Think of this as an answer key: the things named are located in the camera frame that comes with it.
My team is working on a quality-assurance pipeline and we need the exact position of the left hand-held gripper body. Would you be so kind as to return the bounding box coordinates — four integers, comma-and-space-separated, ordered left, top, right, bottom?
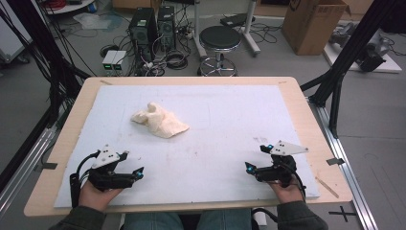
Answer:
87, 144, 136, 193

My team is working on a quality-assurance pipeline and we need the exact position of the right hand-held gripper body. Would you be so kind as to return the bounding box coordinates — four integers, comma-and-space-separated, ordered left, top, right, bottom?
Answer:
255, 139, 310, 189

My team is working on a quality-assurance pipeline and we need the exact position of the cream printed cloth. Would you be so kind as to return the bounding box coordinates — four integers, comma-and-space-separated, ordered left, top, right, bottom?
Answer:
129, 102, 191, 140

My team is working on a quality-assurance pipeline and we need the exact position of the person's left hand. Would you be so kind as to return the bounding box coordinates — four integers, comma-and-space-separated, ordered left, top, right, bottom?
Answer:
78, 179, 124, 214

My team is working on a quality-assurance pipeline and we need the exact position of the person's right hand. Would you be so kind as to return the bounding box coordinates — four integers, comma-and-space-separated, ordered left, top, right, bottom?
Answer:
267, 178, 305, 205

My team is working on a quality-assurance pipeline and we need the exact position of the white foam mat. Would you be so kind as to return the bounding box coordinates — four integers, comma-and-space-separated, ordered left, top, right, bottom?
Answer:
53, 83, 321, 209

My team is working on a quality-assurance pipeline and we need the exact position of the person's left leg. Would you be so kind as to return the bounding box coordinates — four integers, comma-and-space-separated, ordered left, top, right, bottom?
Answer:
122, 210, 185, 230

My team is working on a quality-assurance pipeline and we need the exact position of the person's leg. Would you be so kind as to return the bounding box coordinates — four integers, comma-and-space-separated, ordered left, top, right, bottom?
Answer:
122, 210, 185, 230
195, 208, 253, 230

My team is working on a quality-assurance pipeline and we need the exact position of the thin wooden stick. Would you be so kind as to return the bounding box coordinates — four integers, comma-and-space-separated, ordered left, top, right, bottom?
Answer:
315, 176, 340, 199

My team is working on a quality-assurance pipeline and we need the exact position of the person's right leg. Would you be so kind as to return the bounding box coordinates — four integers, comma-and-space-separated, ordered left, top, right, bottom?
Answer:
195, 208, 253, 230

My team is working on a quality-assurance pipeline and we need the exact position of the white power supply unit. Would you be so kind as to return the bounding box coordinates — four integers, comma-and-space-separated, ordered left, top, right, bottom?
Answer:
101, 50, 118, 72
112, 50, 128, 72

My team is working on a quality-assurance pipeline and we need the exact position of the black round stool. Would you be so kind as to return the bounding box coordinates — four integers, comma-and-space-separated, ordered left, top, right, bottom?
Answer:
197, 25, 243, 78

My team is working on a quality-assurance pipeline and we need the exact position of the white desk leg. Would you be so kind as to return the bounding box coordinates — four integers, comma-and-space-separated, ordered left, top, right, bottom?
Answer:
192, 0, 209, 60
242, 0, 261, 58

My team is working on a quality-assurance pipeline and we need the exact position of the large black computer tower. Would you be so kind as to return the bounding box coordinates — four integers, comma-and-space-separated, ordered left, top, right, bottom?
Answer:
128, 7, 158, 62

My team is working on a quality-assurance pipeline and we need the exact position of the brown cardboard box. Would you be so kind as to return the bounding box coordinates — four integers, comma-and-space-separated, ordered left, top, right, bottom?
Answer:
281, 0, 352, 57

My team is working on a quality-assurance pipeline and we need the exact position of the flat black device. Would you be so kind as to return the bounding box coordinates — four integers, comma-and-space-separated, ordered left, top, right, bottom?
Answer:
219, 12, 257, 29

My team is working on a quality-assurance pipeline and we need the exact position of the slim black computer tower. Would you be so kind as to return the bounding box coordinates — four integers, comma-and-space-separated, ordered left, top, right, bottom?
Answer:
156, 5, 177, 52

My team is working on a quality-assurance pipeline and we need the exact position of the clear plastic bag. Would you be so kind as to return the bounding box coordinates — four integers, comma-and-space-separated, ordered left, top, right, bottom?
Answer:
73, 11, 124, 32

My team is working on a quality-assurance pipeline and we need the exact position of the grey machine part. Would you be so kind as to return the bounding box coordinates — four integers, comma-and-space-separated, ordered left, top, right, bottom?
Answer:
327, 21, 357, 46

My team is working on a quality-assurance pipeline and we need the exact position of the black machine on board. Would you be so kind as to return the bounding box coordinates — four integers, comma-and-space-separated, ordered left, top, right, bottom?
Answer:
354, 31, 393, 73

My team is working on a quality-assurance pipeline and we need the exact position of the white floor board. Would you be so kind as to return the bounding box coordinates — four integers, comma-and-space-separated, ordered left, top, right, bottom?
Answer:
322, 42, 403, 74

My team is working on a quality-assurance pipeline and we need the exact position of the round white table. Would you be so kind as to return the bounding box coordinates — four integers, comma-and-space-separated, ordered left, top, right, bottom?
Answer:
40, 0, 97, 15

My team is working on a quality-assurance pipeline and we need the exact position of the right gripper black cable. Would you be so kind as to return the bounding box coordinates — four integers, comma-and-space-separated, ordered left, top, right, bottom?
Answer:
280, 158, 307, 203

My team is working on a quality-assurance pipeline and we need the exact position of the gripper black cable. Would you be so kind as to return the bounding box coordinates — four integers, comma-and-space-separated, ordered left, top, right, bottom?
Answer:
280, 158, 307, 203
69, 149, 102, 209

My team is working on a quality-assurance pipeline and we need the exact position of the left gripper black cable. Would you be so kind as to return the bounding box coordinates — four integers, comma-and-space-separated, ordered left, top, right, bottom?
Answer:
69, 149, 102, 209

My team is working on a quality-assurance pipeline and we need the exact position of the black cable under table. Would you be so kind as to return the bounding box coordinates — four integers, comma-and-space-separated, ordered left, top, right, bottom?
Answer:
250, 207, 280, 225

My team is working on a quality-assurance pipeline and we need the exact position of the aluminium rail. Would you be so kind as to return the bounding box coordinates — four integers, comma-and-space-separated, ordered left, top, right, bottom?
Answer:
0, 126, 59, 219
306, 96, 380, 230

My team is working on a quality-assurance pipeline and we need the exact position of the coiled black cable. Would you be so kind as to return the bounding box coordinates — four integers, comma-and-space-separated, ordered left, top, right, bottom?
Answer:
165, 50, 190, 71

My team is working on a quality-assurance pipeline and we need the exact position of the black frame post with cables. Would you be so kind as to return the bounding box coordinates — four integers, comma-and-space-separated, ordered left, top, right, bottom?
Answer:
0, 0, 92, 129

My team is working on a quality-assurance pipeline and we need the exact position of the white wall panel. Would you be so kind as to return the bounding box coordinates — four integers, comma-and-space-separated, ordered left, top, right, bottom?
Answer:
0, 9, 34, 64

